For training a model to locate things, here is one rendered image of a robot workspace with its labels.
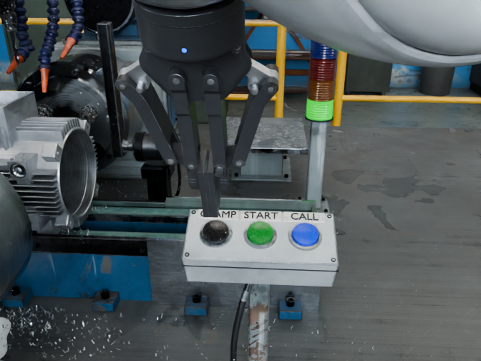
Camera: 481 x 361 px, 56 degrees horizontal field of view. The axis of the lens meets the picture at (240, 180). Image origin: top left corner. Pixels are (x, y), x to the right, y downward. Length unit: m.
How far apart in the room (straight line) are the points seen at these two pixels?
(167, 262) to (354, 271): 0.37
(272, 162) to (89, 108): 0.53
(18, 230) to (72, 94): 0.47
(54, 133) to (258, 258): 0.42
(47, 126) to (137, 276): 0.29
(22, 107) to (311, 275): 0.55
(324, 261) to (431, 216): 0.70
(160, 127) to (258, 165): 0.90
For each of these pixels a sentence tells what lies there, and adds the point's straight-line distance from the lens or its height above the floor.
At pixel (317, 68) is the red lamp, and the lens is 1.00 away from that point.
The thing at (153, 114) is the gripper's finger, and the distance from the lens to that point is 0.38.
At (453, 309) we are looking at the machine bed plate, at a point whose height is 0.80.
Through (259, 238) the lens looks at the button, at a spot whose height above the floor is 1.07.
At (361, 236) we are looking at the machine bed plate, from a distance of 1.05.
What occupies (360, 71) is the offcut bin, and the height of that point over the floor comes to 0.29.
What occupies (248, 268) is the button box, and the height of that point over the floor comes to 1.04.
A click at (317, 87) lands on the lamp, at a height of 1.11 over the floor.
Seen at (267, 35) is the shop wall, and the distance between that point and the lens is 5.78.
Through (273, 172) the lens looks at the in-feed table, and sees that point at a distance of 1.28.
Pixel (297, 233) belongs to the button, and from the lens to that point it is 0.51.
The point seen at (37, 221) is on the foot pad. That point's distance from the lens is 0.79.
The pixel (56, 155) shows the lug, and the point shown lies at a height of 1.07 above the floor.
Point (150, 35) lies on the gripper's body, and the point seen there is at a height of 1.30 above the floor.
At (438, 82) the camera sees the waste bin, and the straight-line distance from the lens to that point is 5.80.
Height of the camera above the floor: 1.33
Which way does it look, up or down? 25 degrees down
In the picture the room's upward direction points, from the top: straight up
